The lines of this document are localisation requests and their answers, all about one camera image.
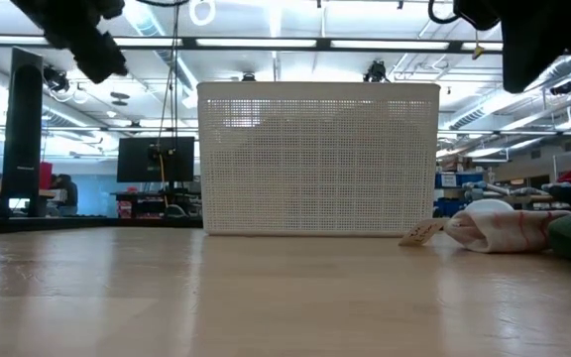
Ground black clamp lamp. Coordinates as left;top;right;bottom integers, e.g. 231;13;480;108
42;63;72;94

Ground right arm's wrist camera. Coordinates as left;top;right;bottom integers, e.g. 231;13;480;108
453;0;503;32

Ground red container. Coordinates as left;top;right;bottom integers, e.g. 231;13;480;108
38;160;55;191

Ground white sock with red stripes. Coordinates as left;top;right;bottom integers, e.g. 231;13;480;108
443;197;571;255

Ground person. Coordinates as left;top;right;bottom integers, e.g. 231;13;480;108
49;173;80;218

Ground black tower unit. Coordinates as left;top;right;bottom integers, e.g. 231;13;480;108
0;46;45;220

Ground yellow hanging cord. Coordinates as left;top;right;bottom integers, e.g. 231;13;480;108
470;29;488;61

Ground black mounted camera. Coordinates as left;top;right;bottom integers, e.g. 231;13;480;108
362;59;392;84

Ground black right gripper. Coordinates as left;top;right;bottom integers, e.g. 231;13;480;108
502;0;571;95

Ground blue storage bin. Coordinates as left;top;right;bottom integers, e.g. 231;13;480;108
433;171;486;189

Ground white perforated plastic basket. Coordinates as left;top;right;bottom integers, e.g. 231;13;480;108
195;81;442;237

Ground black rig crossbeam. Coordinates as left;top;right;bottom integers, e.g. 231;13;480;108
0;33;506;55

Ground paper label tag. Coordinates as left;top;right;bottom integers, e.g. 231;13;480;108
397;217;451;248

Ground rolled fabric bundles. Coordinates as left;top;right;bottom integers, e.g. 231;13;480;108
461;179;554;197

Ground black dome fixture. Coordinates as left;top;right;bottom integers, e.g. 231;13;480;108
548;79;571;97

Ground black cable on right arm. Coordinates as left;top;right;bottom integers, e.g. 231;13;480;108
427;0;466;26

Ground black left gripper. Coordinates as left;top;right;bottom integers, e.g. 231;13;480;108
9;0;130;85

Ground black monitor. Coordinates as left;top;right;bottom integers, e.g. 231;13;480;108
116;135;196;183

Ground wooden work table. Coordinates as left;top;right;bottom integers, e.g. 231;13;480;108
503;192;559;207

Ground white ring light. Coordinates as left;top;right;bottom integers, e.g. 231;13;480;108
187;0;217;28

